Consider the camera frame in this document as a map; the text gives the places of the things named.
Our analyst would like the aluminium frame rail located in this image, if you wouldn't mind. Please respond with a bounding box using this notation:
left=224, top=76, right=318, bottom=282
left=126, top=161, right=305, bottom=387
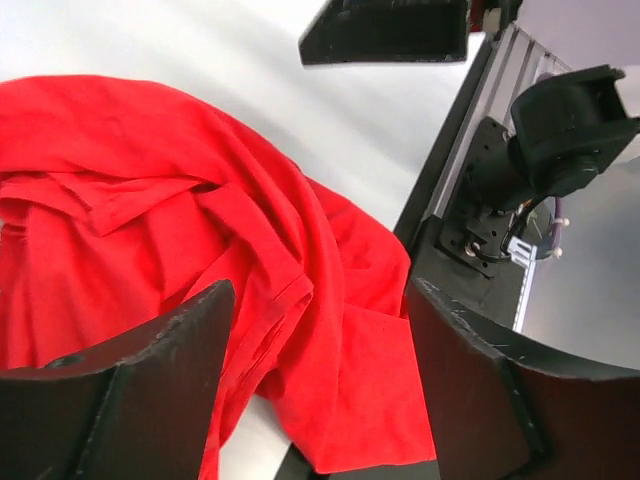
left=394, top=24, right=568, bottom=332

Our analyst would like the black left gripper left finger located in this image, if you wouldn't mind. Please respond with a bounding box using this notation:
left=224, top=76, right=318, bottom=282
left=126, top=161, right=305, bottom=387
left=1, top=280, right=235, bottom=479

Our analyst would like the red tank top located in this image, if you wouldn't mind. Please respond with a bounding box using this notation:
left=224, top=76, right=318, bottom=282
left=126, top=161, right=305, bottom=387
left=1, top=76, right=436, bottom=479

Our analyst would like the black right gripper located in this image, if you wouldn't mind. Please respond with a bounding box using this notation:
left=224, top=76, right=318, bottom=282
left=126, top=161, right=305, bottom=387
left=299, top=1, right=470, bottom=65

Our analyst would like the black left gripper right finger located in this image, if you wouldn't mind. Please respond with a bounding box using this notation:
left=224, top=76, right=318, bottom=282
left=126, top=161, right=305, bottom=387
left=408, top=279, right=639, bottom=479

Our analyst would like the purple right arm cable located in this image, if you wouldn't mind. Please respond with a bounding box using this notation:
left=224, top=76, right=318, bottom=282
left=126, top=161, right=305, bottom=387
left=539, top=73, right=572, bottom=261

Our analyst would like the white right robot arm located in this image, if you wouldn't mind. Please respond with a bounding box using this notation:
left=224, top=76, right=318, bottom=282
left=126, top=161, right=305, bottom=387
left=299, top=1, right=639, bottom=278

